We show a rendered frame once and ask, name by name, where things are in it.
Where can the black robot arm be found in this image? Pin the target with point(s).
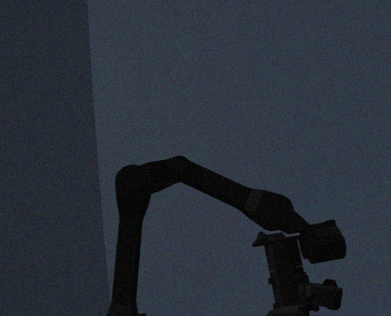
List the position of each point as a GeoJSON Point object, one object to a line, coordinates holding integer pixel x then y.
{"type": "Point", "coordinates": [134, 186]}

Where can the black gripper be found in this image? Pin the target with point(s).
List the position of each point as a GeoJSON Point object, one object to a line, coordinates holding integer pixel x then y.
{"type": "Point", "coordinates": [285, 284]}

